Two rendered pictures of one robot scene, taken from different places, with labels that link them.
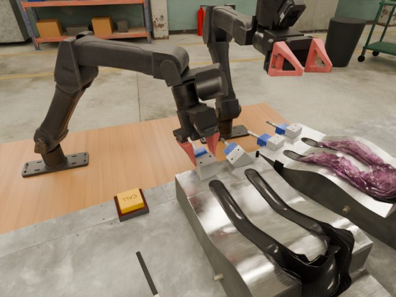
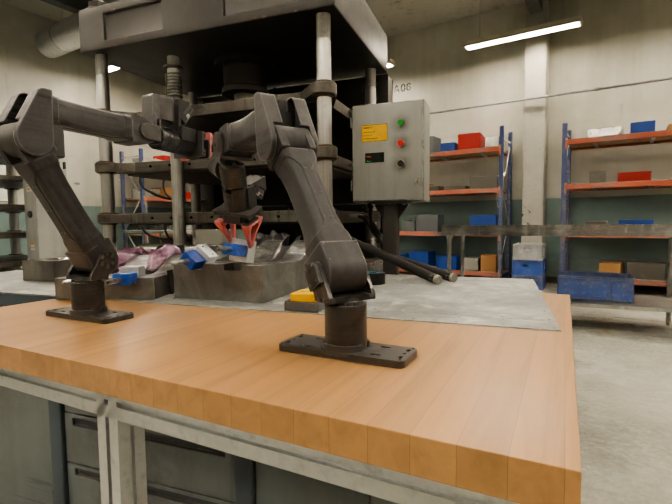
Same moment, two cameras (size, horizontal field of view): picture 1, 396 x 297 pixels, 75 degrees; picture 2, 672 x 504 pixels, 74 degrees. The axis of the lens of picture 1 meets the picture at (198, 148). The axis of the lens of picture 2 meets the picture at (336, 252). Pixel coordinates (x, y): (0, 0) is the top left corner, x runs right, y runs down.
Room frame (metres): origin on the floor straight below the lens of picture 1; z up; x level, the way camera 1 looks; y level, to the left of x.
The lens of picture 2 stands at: (1.12, 0.92, 0.99)
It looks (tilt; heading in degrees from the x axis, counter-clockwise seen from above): 4 degrees down; 225
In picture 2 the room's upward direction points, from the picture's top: 1 degrees counter-clockwise
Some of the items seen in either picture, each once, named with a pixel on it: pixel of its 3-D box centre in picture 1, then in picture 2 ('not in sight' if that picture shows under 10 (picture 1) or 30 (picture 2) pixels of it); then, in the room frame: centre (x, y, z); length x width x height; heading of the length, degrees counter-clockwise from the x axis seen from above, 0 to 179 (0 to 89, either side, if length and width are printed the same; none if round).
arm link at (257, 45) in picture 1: (268, 39); (163, 136); (0.64, -0.17, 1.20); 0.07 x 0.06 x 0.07; 17
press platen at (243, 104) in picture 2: not in sight; (249, 133); (-0.22, -1.05, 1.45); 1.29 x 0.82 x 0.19; 115
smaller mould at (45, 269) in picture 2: not in sight; (65, 267); (0.69, -0.88, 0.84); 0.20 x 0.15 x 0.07; 25
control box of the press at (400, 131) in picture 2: not in sight; (390, 280); (-0.39, -0.26, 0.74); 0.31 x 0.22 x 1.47; 115
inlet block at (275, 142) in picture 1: (263, 139); (122, 279); (0.72, -0.22, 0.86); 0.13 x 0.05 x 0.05; 42
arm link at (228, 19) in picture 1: (232, 33); (85, 135); (0.83, -0.10, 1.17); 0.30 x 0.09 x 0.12; 18
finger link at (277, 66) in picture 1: (293, 62); (207, 148); (0.50, -0.19, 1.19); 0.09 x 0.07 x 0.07; 17
